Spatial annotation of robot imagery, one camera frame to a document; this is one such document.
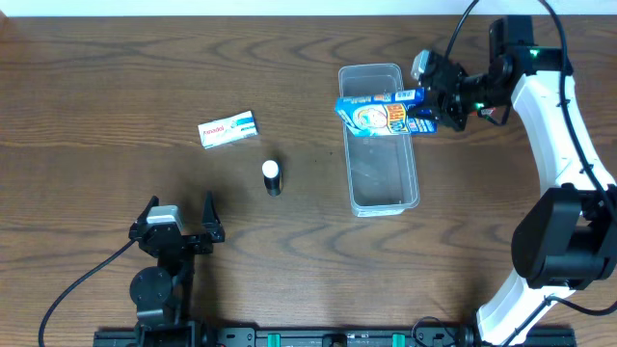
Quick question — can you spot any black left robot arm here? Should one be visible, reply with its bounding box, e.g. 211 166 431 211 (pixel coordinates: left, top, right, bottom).
128 193 226 347

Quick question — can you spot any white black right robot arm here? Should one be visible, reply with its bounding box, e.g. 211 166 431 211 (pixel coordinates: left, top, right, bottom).
412 15 616 346

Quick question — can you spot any clear plastic container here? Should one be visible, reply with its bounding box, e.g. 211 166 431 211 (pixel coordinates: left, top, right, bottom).
338 63 420 217

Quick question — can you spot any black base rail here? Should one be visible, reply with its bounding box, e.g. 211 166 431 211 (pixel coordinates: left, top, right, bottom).
94 325 577 347

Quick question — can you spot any blue Kool Fever box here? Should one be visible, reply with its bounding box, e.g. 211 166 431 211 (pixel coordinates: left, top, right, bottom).
335 88 438 137

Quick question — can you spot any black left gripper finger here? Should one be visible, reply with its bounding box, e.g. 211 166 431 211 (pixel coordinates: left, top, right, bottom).
201 191 222 234
135 196 159 227

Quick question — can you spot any white green Panadol box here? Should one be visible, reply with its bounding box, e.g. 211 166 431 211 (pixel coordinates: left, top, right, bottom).
198 111 258 149

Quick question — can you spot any black bottle white cap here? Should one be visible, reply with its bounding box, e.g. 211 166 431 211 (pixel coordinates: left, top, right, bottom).
261 159 282 197

